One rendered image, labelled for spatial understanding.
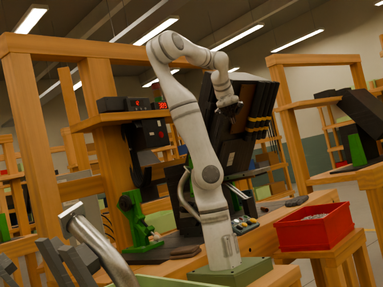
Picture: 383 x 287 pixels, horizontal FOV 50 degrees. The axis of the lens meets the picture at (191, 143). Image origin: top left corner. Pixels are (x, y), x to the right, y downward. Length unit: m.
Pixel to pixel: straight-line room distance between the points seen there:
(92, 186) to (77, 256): 1.49
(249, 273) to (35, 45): 1.33
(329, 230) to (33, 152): 1.22
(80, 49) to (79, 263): 1.63
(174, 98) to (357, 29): 10.40
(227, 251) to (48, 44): 1.26
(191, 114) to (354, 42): 10.40
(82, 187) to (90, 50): 0.68
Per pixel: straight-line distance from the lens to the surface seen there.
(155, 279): 1.12
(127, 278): 0.61
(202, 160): 1.24
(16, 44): 1.96
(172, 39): 1.30
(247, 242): 1.74
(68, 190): 2.00
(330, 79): 11.84
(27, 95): 1.89
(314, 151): 12.30
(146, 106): 2.15
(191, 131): 1.25
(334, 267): 1.66
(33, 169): 1.83
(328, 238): 1.66
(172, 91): 1.28
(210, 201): 1.28
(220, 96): 1.66
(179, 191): 2.01
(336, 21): 11.83
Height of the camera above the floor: 1.22
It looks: 3 degrees up
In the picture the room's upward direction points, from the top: 13 degrees counter-clockwise
